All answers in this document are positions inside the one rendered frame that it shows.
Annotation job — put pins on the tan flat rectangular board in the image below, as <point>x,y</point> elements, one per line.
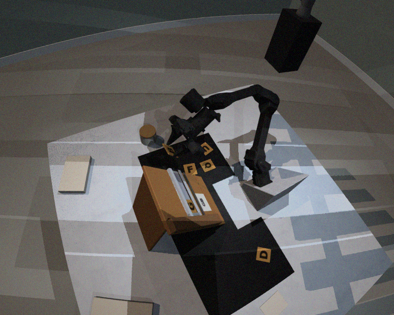
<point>75,174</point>

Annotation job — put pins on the white paper ticket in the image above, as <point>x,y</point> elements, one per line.
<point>203,202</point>

